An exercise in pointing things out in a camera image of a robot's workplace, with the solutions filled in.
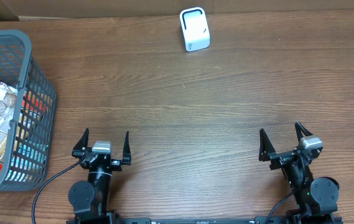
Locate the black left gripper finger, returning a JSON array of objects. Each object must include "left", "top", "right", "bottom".
[
  {"left": 122, "top": 131, "right": 131, "bottom": 161},
  {"left": 72, "top": 128, "right": 89, "bottom": 151}
]

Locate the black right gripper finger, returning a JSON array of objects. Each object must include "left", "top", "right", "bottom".
[
  {"left": 294, "top": 121, "right": 312, "bottom": 140},
  {"left": 259, "top": 129, "right": 276, "bottom": 161}
]

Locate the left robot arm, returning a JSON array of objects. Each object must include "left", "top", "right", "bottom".
[{"left": 68, "top": 129, "right": 132, "bottom": 224}]

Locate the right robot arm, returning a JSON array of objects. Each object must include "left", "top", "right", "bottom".
[{"left": 258, "top": 121, "right": 343, "bottom": 223}]

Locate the white barcode scanner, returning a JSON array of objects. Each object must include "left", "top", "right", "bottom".
[{"left": 179, "top": 7, "right": 210, "bottom": 52}]

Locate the grey plastic mesh basket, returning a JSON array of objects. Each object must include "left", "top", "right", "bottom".
[{"left": 0, "top": 30, "right": 58, "bottom": 191}]

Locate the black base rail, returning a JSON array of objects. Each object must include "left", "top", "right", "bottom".
[{"left": 66, "top": 216, "right": 344, "bottom": 224}]

